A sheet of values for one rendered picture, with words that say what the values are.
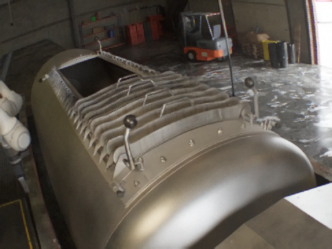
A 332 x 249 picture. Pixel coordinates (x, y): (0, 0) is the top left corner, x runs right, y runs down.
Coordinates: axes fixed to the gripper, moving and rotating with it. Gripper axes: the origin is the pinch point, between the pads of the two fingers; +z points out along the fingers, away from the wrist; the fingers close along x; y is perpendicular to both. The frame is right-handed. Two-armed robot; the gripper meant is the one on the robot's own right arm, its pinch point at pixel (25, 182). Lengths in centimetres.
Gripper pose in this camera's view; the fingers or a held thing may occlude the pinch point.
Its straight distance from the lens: 161.4
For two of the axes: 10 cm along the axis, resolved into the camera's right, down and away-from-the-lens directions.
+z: 1.5, 9.0, 4.1
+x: 4.8, 3.0, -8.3
